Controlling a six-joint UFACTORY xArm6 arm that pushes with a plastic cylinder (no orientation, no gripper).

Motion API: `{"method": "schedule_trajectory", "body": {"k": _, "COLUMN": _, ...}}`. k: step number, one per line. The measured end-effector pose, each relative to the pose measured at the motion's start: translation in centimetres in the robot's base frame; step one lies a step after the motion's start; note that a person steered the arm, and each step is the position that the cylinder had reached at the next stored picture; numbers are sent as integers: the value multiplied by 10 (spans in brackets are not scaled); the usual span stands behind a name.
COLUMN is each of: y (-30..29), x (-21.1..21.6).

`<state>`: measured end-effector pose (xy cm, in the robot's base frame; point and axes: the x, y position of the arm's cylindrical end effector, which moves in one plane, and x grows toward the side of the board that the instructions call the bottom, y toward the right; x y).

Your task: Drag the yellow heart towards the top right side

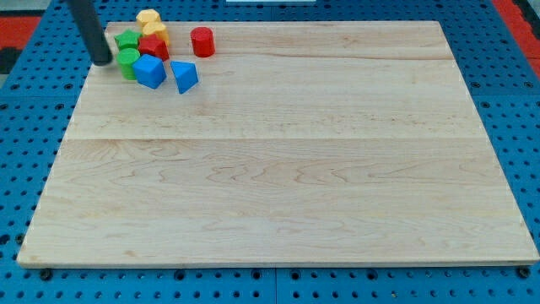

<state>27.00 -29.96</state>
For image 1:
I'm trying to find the green star block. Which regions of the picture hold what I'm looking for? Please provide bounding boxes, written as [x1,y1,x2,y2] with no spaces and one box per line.
[114,29,142,51]

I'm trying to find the yellow hexagon block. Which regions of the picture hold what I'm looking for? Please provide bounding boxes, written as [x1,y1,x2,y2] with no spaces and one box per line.
[136,8,161,28]

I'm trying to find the red cylinder block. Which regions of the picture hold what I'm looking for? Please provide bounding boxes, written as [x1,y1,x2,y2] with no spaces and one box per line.
[190,26,215,57]

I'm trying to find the yellow heart block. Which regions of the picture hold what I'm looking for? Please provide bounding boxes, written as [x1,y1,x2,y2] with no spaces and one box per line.
[143,21,170,46]

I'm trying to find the large wooden board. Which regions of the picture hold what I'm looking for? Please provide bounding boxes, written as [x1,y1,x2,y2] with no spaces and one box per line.
[18,21,539,269]

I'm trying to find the red star block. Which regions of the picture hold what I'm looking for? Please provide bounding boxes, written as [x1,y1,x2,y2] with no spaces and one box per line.
[138,35,170,61]

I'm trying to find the blue cube block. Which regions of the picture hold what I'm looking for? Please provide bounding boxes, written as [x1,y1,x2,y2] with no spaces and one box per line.
[132,54,166,89]

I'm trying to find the green cylinder block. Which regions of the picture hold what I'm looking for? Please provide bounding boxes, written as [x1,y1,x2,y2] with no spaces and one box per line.
[116,48,140,80]

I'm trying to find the blue triangle block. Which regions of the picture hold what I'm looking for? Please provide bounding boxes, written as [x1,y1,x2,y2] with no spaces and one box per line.
[170,61,199,95]

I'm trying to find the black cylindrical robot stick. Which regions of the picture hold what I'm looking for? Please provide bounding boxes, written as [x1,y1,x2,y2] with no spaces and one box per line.
[67,0,113,66]

